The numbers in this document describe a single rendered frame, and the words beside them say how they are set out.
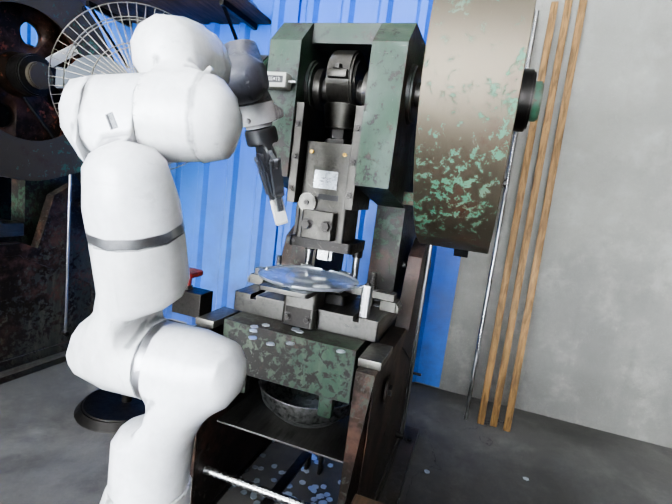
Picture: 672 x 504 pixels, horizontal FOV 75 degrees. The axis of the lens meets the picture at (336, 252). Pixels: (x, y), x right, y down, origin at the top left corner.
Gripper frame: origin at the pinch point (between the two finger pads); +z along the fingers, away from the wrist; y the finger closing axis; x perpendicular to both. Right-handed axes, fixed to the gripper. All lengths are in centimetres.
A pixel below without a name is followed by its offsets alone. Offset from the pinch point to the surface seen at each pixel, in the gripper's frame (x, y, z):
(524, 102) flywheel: 61, 23, -14
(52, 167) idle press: -54, -121, -15
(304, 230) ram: 9.8, -11.3, 10.7
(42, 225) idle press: -70, -144, 11
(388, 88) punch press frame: 35.6, 2.1, -23.1
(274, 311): -4.6, -11.4, 31.6
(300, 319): -0.3, -2.3, 32.3
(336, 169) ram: 22.5, -9.5, -4.1
